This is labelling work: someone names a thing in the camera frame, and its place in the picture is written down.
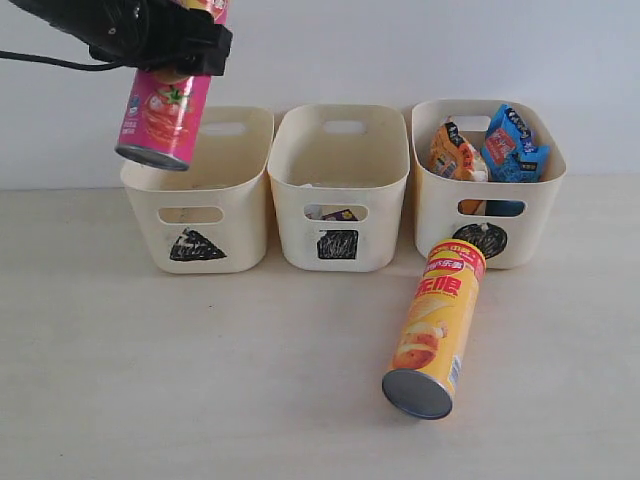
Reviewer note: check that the cream bin square mark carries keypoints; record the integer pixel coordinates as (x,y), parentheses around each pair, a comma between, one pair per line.
(346,156)

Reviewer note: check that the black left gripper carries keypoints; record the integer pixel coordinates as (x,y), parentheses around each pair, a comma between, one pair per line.
(152,35)

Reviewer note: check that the orange noodle snack bag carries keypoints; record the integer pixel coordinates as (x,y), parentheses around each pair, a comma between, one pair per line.
(453,157)

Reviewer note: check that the purple small carton box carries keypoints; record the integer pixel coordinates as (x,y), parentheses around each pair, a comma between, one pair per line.
(340,215)

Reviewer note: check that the blue black snack bag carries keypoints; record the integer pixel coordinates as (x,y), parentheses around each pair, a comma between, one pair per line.
(510,150)

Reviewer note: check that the cream bin circle mark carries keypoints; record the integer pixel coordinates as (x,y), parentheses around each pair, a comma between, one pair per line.
(506,220)

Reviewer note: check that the cream bin triangle mark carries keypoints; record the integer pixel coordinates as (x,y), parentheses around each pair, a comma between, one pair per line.
(213,217)

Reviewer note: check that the pink chips can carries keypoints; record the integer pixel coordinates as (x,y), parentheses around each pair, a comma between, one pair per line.
(166,103)

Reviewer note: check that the yellow chips can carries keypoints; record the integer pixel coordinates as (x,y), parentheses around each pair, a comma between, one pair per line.
(425,368)

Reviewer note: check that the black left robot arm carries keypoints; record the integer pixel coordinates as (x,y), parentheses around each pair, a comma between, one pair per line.
(86,20)

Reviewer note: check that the white blue milk carton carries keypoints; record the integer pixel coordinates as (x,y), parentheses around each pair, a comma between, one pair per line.
(314,210)

